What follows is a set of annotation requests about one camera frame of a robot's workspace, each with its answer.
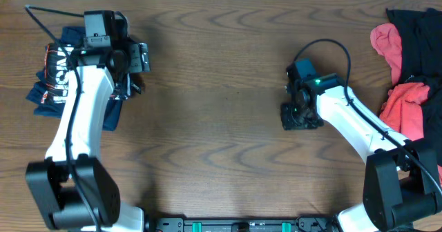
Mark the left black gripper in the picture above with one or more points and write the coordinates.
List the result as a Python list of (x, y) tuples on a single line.
[(141, 59)]

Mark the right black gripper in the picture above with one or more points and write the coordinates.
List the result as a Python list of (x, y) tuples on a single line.
[(289, 123)]

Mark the black orange patterned jersey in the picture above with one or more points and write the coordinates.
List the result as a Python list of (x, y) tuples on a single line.
[(55, 82)]

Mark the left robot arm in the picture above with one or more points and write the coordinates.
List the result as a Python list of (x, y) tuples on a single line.
[(70, 186)]

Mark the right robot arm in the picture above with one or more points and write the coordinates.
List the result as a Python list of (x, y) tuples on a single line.
[(401, 182)]

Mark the folded navy blue garment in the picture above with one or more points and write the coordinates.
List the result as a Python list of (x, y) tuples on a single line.
[(69, 35)]

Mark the red orange garment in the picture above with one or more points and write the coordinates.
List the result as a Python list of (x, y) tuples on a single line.
[(406, 103)]

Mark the plain black shirt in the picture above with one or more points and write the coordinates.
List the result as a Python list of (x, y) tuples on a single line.
[(420, 33)]

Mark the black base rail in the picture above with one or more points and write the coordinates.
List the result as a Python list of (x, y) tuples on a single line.
[(300, 224)]

